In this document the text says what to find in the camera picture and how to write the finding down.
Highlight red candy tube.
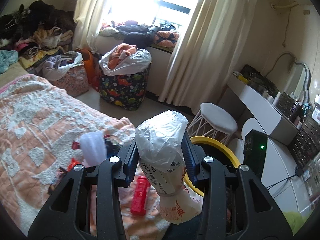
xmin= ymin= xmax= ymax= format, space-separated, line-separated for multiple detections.
xmin=130 ymin=176 xmax=151 ymax=216

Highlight white plastic bag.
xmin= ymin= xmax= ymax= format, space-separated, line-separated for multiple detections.
xmin=135 ymin=110 xmax=203 ymax=224

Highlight red plastic bag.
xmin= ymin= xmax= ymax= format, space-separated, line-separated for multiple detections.
xmin=67 ymin=158 xmax=80 ymax=172

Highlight yellow rimmed trash bin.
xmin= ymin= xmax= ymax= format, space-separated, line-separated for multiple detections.
xmin=181 ymin=134 xmax=240 ymax=197

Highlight black device green light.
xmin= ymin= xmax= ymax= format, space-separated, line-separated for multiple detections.
xmin=243 ymin=130 xmax=267 ymax=179

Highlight white chair back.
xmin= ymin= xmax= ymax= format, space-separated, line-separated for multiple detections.
xmin=241 ymin=118 xmax=265 ymax=140

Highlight white round stool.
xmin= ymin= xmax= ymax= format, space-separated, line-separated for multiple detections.
xmin=187 ymin=102 xmax=238 ymax=145

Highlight peach white bed blanket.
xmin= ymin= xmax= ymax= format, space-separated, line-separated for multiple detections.
xmin=1 ymin=74 xmax=135 ymax=236

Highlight white vanity desk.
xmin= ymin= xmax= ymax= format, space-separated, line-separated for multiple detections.
xmin=226 ymin=73 xmax=299 ymax=146

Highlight dinosaur print laundry basket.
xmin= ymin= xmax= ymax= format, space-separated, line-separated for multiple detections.
xmin=98 ymin=65 xmax=151 ymax=111

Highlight pink floral fabric basket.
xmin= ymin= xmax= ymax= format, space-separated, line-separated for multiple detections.
xmin=50 ymin=65 xmax=89 ymax=97

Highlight dark green bag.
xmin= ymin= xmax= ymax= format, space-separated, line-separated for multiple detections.
xmin=240 ymin=64 xmax=279 ymax=98

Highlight orange bag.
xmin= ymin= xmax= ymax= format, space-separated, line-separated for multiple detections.
xmin=80 ymin=49 xmax=95 ymax=84

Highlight white bag of clothes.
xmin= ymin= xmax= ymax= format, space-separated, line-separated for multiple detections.
xmin=99 ymin=43 xmax=152 ymax=76

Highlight light blue cloth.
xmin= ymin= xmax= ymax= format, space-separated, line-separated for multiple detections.
xmin=0 ymin=50 xmax=18 ymax=74

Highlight cream curtain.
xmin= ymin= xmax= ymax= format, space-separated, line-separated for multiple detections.
xmin=73 ymin=0 xmax=257 ymax=112

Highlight pile of clothes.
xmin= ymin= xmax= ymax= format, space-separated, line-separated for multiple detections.
xmin=1 ymin=0 xmax=76 ymax=74

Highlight clothes on window sill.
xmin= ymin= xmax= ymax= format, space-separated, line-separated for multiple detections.
xmin=99 ymin=20 xmax=180 ymax=49

